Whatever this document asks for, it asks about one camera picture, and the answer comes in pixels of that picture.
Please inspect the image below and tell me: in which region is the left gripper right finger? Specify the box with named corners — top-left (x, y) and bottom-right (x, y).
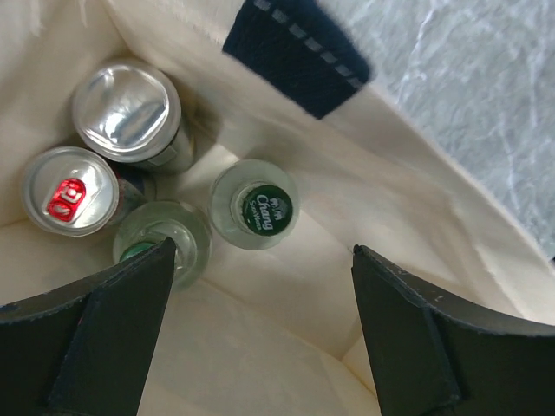
top-left (352, 245), bottom-right (554, 416)

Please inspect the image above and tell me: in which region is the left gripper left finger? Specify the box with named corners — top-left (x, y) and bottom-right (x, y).
top-left (1, 238), bottom-right (176, 415)

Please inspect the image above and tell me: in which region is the green cap bottle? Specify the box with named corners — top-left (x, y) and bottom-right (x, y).
top-left (113, 200), bottom-right (212, 289)
top-left (208, 159), bottom-right (300, 250)

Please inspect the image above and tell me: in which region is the cream canvas tote bag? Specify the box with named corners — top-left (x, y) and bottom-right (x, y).
top-left (1, 1), bottom-right (554, 415)

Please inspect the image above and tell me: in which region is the small red top can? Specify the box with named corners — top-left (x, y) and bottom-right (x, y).
top-left (21, 146), bottom-right (157, 237)

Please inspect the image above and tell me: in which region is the tall dark can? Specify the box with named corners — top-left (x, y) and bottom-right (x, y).
top-left (72, 60), bottom-right (195, 174)

